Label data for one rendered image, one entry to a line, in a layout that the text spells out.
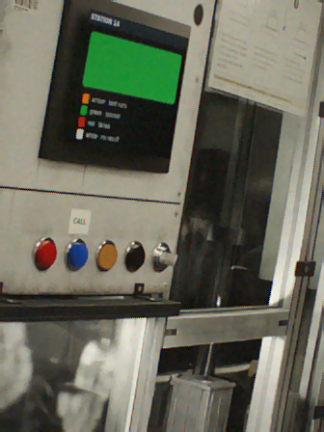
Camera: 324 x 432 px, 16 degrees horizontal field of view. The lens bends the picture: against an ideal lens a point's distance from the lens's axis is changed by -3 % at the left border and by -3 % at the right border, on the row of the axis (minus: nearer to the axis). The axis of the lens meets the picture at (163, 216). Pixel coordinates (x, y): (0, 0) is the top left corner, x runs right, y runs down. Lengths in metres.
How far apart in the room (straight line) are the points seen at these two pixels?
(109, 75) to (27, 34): 0.14
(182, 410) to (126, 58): 0.90
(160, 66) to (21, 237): 0.29
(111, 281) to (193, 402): 0.68
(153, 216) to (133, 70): 0.22
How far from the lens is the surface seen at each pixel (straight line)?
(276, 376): 1.96
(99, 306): 1.40
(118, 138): 1.41
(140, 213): 1.51
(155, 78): 1.46
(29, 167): 1.32
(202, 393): 2.11
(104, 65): 1.37
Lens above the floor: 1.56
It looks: 3 degrees down
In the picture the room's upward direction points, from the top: 9 degrees clockwise
